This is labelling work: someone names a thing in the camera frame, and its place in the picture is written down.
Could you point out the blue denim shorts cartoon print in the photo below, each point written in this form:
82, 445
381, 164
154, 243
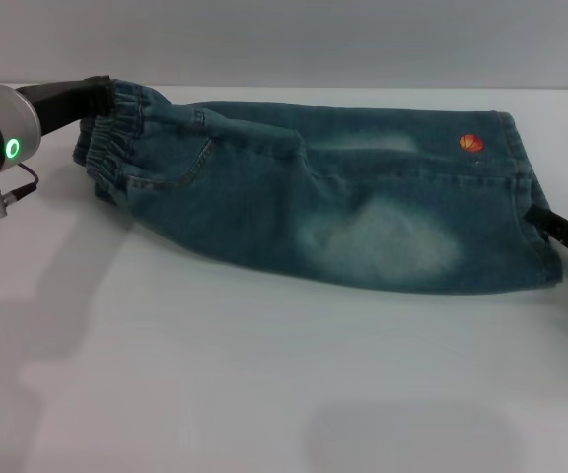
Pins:
313, 197

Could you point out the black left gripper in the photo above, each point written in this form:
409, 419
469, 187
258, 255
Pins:
59, 103

